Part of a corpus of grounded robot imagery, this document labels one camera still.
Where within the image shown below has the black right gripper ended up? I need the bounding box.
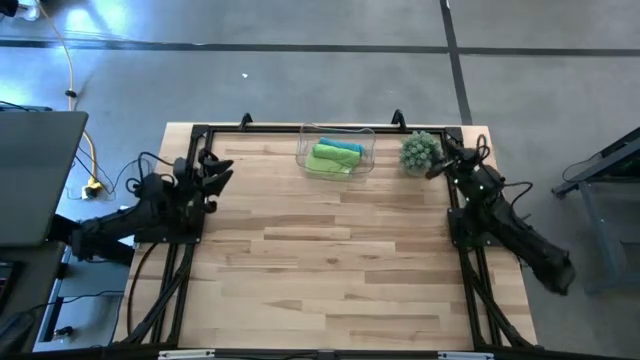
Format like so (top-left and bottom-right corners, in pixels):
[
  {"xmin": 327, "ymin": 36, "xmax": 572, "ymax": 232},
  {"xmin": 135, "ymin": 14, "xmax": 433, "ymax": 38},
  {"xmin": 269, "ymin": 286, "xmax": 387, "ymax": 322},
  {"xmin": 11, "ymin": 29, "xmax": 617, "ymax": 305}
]
[{"xmin": 424, "ymin": 138, "xmax": 484, "ymax": 180}]

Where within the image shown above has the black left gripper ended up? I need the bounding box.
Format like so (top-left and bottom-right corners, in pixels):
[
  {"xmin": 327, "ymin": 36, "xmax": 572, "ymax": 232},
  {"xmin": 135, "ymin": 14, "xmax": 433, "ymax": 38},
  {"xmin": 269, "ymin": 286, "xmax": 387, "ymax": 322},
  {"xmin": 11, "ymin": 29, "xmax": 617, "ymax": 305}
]
[{"xmin": 172, "ymin": 148, "xmax": 235, "ymax": 201}]

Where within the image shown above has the teal microfiber towel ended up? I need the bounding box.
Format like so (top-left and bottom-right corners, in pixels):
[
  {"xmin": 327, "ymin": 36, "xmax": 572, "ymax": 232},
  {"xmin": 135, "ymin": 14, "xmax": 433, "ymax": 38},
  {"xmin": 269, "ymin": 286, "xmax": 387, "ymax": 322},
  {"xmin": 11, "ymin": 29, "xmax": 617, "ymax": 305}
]
[{"xmin": 319, "ymin": 136, "xmax": 366, "ymax": 154}]

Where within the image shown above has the green towel with white tag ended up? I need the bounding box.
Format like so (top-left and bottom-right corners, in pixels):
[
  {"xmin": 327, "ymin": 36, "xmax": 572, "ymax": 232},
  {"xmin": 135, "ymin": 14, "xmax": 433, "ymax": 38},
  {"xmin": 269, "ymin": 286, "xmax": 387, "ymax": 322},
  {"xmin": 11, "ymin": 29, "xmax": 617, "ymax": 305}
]
[{"xmin": 312, "ymin": 143, "xmax": 362, "ymax": 169}]

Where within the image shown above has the lime green microfiber towel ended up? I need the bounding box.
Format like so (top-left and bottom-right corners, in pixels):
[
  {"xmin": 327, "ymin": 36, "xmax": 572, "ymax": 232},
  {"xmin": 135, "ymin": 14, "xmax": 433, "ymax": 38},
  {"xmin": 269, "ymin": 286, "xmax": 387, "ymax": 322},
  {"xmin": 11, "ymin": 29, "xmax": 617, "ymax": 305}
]
[{"xmin": 304, "ymin": 152, "xmax": 354, "ymax": 181}]

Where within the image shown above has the clear plastic basket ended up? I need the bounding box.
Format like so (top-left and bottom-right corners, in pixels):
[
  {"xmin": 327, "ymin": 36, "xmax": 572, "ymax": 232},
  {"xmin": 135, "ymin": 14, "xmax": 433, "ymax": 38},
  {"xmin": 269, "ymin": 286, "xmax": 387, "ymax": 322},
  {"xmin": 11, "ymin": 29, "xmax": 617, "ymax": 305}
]
[{"xmin": 295, "ymin": 123, "xmax": 377, "ymax": 182}]

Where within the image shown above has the green potted plant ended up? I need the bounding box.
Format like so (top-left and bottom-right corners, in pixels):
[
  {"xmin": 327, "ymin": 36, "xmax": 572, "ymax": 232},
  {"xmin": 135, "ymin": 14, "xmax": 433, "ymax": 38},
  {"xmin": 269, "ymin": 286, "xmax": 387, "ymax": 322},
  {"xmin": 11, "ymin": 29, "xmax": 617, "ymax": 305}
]
[{"xmin": 398, "ymin": 130, "xmax": 445, "ymax": 177}]

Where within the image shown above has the grey laptop lid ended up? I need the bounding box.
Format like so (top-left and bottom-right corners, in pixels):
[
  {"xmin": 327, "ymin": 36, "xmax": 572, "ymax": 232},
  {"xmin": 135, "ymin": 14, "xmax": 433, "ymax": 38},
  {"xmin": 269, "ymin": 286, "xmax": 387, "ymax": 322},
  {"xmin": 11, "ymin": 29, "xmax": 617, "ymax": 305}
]
[{"xmin": 0, "ymin": 110, "xmax": 90, "ymax": 249}]

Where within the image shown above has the black metal cart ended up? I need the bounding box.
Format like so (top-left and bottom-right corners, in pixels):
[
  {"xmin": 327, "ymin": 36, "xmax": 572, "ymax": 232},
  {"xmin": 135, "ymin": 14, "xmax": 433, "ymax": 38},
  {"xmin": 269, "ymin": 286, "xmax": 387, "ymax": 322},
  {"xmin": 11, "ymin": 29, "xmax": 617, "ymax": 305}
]
[{"xmin": 551, "ymin": 127, "xmax": 640, "ymax": 291}]

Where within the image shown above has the dark desk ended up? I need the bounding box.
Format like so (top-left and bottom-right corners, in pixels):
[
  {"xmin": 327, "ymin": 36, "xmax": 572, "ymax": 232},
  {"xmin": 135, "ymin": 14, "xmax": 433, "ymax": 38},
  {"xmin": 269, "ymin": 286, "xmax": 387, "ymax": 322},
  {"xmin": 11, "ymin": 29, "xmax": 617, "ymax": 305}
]
[{"xmin": 0, "ymin": 214, "xmax": 136, "ymax": 351}]

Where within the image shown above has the person's foot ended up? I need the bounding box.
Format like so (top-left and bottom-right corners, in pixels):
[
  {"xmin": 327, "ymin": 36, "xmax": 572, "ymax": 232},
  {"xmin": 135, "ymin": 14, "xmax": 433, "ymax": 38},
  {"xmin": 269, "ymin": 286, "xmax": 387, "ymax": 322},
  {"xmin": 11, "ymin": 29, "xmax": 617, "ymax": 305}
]
[{"xmin": 0, "ymin": 0, "xmax": 40, "ymax": 22}]

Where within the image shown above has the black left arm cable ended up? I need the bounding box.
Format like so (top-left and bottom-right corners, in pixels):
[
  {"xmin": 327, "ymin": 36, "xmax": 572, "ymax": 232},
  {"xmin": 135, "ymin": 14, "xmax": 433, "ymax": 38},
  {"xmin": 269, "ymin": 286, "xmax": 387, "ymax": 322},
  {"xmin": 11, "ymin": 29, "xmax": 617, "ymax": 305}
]
[{"xmin": 124, "ymin": 151, "xmax": 176, "ymax": 197}]

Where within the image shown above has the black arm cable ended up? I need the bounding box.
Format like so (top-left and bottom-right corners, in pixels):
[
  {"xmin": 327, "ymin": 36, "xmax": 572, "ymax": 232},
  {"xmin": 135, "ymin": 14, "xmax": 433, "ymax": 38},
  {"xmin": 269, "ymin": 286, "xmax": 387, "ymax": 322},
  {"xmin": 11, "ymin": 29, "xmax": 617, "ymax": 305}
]
[
  {"xmin": 124, "ymin": 151, "xmax": 176, "ymax": 197},
  {"xmin": 474, "ymin": 133, "xmax": 535, "ymax": 211}
]

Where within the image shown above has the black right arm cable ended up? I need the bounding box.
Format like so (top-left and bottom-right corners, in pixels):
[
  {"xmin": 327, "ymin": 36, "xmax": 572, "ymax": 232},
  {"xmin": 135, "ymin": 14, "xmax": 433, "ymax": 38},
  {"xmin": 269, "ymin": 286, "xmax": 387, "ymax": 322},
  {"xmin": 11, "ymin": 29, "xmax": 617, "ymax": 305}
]
[{"xmin": 474, "ymin": 133, "xmax": 535, "ymax": 211}]

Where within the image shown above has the black aluminium table frame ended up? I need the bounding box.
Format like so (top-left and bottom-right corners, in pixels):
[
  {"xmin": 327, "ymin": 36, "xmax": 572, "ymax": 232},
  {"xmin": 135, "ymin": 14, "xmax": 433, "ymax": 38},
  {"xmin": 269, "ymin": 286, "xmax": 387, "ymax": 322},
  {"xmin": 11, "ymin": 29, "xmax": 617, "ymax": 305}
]
[{"xmin": 117, "ymin": 122, "xmax": 539, "ymax": 351}]

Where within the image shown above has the black floor cable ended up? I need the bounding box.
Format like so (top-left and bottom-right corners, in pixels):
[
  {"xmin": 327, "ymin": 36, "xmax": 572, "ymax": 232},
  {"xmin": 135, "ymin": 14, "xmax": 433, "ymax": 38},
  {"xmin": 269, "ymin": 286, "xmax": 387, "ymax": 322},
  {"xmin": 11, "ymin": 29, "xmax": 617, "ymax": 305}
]
[{"xmin": 64, "ymin": 157, "xmax": 154, "ymax": 201}]

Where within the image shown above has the yellow power cable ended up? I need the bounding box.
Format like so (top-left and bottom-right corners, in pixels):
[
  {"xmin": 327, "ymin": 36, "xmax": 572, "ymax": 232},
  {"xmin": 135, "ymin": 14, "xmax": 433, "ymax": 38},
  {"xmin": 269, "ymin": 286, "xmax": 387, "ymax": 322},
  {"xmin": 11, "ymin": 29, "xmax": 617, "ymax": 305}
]
[{"xmin": 37, "ymin": 0, "xmax": 105, "ymax": 200}]

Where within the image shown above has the silver frame bracket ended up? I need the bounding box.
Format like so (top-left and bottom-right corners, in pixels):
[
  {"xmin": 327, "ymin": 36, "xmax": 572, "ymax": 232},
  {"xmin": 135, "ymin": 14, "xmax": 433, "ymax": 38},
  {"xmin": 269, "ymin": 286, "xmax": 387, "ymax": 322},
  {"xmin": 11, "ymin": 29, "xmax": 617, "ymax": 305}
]
[
  {"xmin": 438, "ymin": 350, "xmax": 495, "ymax": 360},
  {"xmin": 158, "ymin": 348, "xmax": 216, "ymax": 360}
]

